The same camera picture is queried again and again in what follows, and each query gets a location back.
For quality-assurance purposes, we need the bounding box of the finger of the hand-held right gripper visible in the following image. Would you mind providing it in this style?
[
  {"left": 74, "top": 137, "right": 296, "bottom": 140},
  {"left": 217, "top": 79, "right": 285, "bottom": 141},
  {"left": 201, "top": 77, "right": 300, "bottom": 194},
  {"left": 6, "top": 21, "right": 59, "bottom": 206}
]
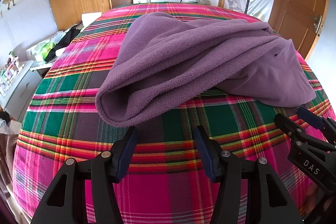
[
  {"left": 274, "top": 113, "right": 306, "bottom": 139},
  {"left": 298, "top": 107, "right": 336, "bottom": 144}
]

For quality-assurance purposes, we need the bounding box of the purple fleece top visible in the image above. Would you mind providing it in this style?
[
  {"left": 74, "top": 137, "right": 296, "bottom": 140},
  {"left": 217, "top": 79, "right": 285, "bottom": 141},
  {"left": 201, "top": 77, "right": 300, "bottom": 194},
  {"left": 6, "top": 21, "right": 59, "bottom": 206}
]
[{"left": 95, "top": 13, "right": 317, "bottom": 128}]

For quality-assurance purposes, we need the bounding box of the pink green plaid bed sheet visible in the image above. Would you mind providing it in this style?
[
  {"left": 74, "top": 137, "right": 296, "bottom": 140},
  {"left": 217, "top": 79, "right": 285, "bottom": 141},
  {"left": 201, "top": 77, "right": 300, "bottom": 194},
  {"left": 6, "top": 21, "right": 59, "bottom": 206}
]
[{"left": 12, "top": 2, "right": 336, "bottom": 224}]

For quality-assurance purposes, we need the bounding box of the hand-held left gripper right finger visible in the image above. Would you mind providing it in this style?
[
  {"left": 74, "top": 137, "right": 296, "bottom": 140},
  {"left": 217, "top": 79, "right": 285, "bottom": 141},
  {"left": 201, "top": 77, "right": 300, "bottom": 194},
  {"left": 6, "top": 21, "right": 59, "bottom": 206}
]
[{"left": 193, "top": 125, "right": 305, "bottom": 224}]

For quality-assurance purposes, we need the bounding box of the white tissue pack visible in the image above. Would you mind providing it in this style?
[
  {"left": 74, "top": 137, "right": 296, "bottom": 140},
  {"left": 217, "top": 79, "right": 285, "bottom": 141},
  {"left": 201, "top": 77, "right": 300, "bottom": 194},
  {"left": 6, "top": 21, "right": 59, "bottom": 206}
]
[{"left": 81, "top": 13, "right": 101, "bottom": 28}]

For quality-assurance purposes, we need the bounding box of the bright green tissue pack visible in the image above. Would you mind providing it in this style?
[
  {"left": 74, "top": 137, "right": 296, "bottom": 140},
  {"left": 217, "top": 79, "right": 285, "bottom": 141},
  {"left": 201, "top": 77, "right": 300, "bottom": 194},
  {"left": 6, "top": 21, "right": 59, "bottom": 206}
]
[{"left": 35, "top": 42, "right": 57, "bottom": 62}]

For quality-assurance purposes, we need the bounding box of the grey drawer cabinet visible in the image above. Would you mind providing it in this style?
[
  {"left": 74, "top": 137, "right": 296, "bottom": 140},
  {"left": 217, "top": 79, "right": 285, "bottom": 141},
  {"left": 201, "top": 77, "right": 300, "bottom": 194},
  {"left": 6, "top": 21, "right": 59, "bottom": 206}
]
[{"left": 0, "top": 60, "right": 44, "bottom": 122}]

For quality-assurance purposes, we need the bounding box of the brass door handle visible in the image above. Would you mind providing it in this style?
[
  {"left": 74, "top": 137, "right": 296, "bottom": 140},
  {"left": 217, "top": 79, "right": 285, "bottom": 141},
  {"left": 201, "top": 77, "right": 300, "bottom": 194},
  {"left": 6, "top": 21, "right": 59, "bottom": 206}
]
[{"left": 310, "top": 14, "right": 323, "bottom": 34}]

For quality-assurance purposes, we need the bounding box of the wooden door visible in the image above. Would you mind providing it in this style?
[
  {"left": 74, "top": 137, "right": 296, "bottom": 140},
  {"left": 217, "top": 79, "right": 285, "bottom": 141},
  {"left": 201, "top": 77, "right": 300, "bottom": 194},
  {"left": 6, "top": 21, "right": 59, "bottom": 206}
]
[{"left": 268, "top": 0, "right": 331, "bottom": 62}]

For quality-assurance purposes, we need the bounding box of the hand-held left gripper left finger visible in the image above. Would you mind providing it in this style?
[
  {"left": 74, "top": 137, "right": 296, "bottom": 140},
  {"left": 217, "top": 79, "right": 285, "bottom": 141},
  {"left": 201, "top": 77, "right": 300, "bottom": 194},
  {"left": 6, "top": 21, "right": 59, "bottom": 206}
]
[{"left": 31, "top": 126, "right": 139, "bottom": 224}]

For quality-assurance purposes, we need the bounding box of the black cloth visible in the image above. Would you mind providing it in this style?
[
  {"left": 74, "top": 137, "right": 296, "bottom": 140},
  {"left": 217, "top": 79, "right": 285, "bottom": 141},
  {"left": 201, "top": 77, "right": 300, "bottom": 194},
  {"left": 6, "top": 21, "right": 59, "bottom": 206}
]
[{"left": 45, "top": 27, "right": 80, "bottom": 63}]

